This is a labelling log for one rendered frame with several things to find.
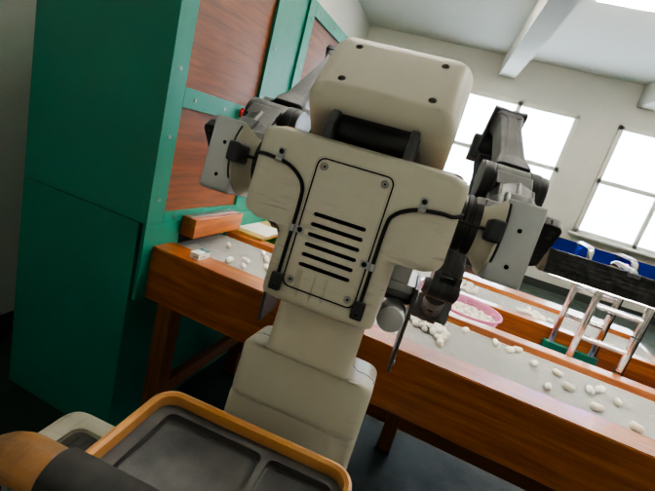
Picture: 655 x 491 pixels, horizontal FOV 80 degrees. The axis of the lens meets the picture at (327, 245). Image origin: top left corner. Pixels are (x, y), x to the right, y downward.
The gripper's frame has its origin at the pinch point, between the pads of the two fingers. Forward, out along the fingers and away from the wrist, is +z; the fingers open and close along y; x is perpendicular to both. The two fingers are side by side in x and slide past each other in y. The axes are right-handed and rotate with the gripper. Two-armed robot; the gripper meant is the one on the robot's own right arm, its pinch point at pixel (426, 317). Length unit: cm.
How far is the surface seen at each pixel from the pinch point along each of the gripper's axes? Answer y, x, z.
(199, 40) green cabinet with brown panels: 90, -39, -45
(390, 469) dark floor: -9, 44, 77
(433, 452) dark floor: -25, 29, 95
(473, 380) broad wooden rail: -15.7, 14.3, -9.9
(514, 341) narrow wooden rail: -30.0, -11.4, 23.1
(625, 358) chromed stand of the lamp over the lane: -63, -20, 24
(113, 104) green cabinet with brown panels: 107, -13, -38
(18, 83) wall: 172, -18, -23
